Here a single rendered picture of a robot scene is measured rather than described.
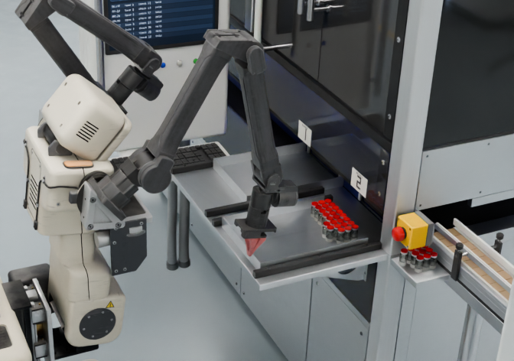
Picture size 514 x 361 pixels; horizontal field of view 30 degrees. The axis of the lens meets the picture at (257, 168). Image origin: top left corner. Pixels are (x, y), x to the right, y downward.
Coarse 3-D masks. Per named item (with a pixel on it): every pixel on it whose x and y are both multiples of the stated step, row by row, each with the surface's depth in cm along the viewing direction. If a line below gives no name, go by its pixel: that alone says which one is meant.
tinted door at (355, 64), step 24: (336, 0) 275; (360, 0) 263; (384, 0) 252; (336, 24) 278; (360, 24) 265; (384, 24) 254; (336, 48) 280; (360, 48) 268; (384, 48) 256; (336, 72) 283; (360, 72) 270; (384, 72) 259; (336, 96) 285; (360, 96) 272; (384, 96) 261; (384, 120) 263
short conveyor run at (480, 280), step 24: (456, 240) 264; (480, 240) 264; (456, 264) 259; (480, 264) 255; (504, 264) 256; (456, 288) 263; (480, 288) 252; (504, 288) 247; (480, 312) 254; (504, 312) 245
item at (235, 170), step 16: (304, 144) 324; (224, 160) 313; (240, 160) 316; (288, 160) 319; (304, 160) 320; (224, 176) 305; (240, 176) 308; (288, 176) 310; (304, 176) 310; (320, 176) 310; (240, 192) 295
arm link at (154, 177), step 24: (216, 48) 223; (240, 48) 226; (192, 72) 229; (216, 72) 228; (192, 96) 228; (168, 120) 231; (192, 120) 232; (144, 144) 238; (168, 144) 232; (144, 168) 231; (168, 168) 232
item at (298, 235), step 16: (272, 208) 286; (288, 208) 289; (304, 208) 292; (224, 224) 279; (288, 224) 284; (304, 224) 284; (240, 240) 270; (272, 240) 276; (288, 240) 276; (304, 240) 276; (320, 240) 277; (256, 256) 268; (272, 256) 268; (288, 256) 263; (304, 256) 265
